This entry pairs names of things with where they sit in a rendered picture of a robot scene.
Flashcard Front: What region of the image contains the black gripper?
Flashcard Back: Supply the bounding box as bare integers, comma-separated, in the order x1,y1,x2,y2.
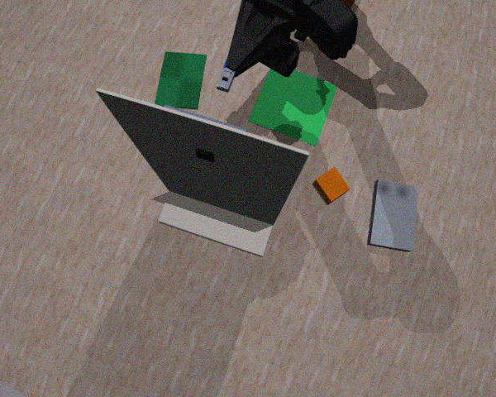
226,0,313,78

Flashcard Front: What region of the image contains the orange cube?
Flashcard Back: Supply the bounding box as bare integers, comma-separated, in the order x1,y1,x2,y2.
313,167,350,205

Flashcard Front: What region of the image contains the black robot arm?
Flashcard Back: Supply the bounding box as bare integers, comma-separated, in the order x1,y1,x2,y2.
293,0,358,60

